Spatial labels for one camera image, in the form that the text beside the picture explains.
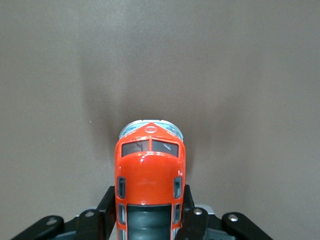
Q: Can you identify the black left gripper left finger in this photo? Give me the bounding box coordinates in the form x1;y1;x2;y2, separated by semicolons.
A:
74;185;117;240

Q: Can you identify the orange toy bus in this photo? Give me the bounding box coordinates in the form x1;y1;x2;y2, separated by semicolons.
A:
114;119;187;240

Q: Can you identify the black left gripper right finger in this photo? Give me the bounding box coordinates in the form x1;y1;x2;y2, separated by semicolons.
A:
174;184;209;240

